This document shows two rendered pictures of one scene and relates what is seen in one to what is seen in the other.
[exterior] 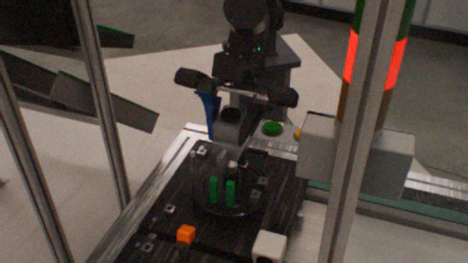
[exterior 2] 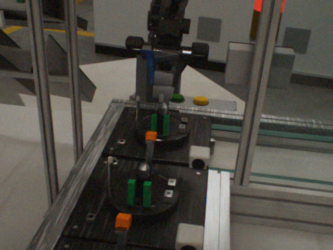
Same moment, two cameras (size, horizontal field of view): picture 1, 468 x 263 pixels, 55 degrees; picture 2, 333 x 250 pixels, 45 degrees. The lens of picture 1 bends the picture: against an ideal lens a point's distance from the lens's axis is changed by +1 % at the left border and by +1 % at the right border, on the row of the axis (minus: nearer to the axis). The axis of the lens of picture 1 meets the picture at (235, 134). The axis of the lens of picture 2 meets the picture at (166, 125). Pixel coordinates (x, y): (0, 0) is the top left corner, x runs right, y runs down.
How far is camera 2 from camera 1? 0.35 m
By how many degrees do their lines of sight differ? 14
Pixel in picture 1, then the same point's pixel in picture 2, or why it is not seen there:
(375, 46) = not seen: outside the picture
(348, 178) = (260, 72)
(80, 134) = (20, 120)
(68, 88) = (53, 49)
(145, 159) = not seen: hidden behind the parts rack
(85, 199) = (39, 158)
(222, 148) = (161, 89)
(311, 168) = (234, 75)
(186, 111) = (100, 102)
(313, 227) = (219, 153)
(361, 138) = (269, 40)
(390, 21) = not seen: outside the picture
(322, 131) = (241, 48)
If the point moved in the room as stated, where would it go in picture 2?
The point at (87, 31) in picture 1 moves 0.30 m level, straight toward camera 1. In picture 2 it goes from (71, 6) to (141, 51)
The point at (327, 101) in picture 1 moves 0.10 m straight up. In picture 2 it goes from (204, 91) to (207, 66)
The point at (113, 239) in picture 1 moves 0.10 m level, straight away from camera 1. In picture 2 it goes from (84, 163) to (66, 142)
